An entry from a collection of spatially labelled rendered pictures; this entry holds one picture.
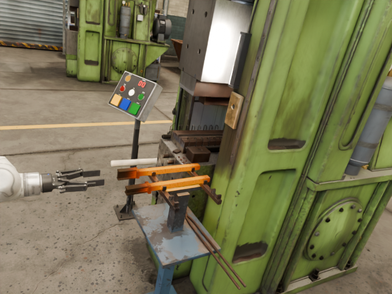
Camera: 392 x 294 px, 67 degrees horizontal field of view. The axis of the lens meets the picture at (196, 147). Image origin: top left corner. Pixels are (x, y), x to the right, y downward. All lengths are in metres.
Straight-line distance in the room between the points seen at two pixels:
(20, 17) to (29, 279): 7.92
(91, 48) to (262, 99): 5.47
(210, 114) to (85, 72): 4.79
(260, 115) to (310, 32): 0.44
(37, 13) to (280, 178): 8.48
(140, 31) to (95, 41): 0.92
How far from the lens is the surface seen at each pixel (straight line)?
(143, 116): 2.11
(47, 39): 9.60
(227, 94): 1.76
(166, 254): 1.38
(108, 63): 6.59
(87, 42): 6.57
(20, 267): 2.37
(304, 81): 1.60
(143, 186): 1.26
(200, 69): 1.60
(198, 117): 2.04
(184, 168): 1.47
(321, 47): 1.62
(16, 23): 9.49
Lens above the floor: 1.68
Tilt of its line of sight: 24 degrees down
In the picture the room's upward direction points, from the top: 11 degrees clockwise
